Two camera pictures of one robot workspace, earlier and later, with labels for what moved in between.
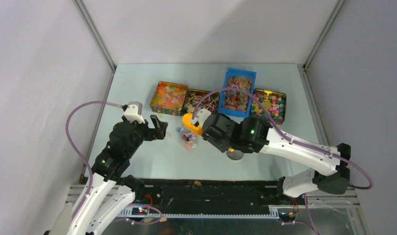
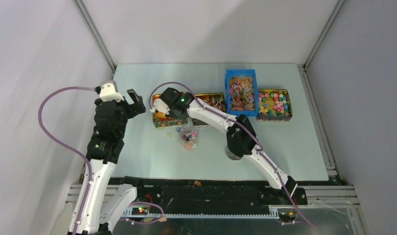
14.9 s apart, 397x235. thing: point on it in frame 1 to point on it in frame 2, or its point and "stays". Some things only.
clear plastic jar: x=189 y=140 stays
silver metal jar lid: x=236 y=155 stays
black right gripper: x=211 y=140 to x=170 y=114
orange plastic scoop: x=187 y=121 to x=160 y=114
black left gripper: x=158 y=132 to x=136 y=108
